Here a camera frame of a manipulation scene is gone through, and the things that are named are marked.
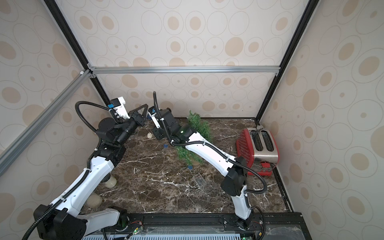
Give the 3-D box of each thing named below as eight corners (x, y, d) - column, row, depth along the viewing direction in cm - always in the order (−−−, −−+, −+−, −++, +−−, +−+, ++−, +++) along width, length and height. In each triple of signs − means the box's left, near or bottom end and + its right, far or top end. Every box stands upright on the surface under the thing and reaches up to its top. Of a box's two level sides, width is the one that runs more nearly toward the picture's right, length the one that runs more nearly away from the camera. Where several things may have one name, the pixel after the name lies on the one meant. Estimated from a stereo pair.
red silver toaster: (242, 175, 92) (251, 160, 77) (235, 145, 106) (242, 127, 91) (270, 175, 92) (285, 160, 77) (260, 145, 106) (271, 127, 91)
